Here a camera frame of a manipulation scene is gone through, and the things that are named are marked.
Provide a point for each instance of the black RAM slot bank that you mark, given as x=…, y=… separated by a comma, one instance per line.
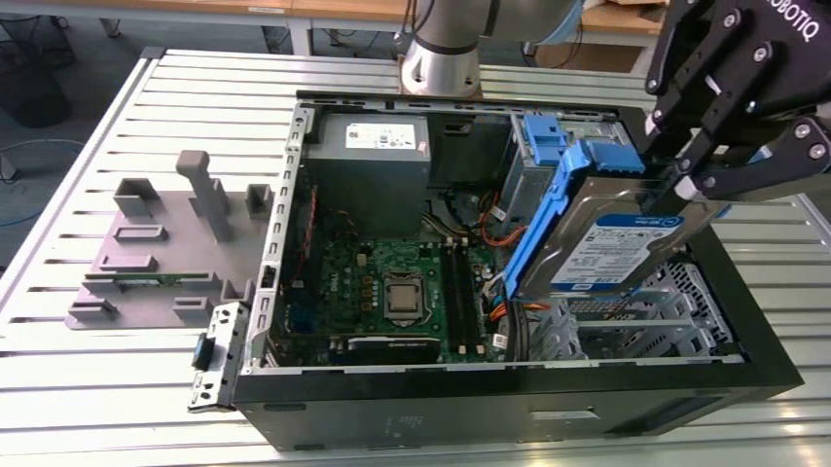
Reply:
x=462, y=292

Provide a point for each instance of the silver CPU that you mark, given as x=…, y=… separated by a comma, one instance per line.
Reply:
x=404, y=298

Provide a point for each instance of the perforated metal disk bay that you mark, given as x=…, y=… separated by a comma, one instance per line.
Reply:
x=655, y=340

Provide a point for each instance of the grey power supply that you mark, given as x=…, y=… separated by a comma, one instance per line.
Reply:
x=363, y=194

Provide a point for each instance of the CPU socket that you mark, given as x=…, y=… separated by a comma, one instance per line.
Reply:
x=404, y=316

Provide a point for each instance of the black PC case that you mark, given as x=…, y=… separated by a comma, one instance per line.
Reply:
x=454, y=413

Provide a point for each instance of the blue plastic drive carrier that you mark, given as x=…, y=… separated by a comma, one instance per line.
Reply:
x=544, y=138

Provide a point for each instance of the wooden desk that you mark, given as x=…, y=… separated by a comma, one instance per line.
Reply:
x=616, y=22
x=162, y=5

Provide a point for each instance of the green RAM stick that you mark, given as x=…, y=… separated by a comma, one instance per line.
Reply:
x=162, y=279

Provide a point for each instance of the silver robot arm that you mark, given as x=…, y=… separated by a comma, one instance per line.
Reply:
x=442, y=63

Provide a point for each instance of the grey parts rack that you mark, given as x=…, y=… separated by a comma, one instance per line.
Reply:
x=168, y=228

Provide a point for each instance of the black graphics card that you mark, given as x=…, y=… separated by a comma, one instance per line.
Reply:
x=390, y=346

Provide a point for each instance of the black bin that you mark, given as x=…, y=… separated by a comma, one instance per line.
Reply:
x=39, y=97

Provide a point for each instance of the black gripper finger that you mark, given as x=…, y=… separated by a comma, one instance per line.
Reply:
x=707, y=48
x=779, y=165

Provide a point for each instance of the grey metal drive cage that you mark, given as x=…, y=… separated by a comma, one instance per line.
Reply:
x=532, y=185

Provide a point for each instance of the hard disk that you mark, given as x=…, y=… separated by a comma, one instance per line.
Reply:
x=610, y=253

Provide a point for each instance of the metal slot cover bracket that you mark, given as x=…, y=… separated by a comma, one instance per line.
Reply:
x=224, y=370

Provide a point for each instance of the green motherboard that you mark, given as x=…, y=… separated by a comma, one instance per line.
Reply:
x=403, y=253

